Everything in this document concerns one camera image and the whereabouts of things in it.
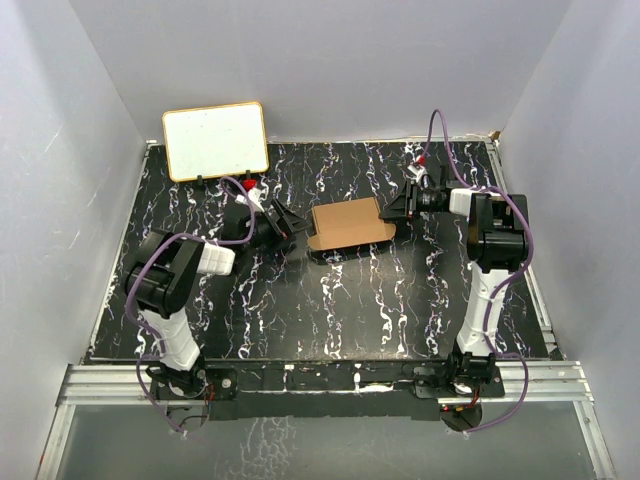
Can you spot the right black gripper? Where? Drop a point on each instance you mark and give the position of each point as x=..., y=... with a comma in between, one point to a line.
x=399, y=206

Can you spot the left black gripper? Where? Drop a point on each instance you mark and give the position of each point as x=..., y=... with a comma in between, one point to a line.
x=286, y=224

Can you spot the brown cardboard box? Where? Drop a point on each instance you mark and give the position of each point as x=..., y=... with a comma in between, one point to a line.
x=348, y=224

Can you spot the red black stamp toy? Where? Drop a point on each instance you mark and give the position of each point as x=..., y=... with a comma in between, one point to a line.
x=249, y=181

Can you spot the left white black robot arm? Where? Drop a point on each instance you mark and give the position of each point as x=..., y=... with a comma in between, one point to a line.
x=163, y=273

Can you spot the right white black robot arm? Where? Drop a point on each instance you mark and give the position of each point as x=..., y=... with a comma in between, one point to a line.
x=498, y=246

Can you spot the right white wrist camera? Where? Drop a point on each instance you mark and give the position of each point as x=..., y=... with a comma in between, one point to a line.
x=417, y=173

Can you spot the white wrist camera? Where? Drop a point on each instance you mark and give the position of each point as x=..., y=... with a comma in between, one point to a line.
x=417, y=173
x=253, y=198

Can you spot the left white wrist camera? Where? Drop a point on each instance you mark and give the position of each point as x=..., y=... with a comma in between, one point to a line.
x=253, y=198

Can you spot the white board orange frame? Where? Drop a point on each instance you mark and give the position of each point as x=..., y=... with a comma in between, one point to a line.
x=211, y=142

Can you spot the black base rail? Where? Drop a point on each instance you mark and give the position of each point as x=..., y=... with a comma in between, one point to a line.
x=243, y=389

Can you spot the aluminium frame rail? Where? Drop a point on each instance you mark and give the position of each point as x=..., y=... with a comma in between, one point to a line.
x=545, y=427

